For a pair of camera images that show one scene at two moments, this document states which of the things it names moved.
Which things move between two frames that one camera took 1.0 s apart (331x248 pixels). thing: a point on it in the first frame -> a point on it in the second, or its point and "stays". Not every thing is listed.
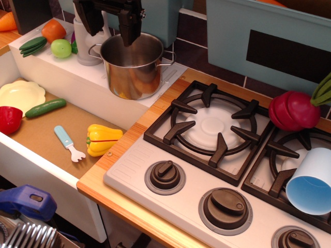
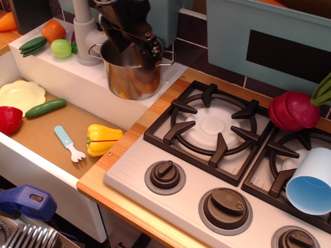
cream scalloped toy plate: [23, 94] stays
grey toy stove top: [213, 172] stays
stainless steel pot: [134, 72] stays
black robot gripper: [130, 12] -> [131, 17]
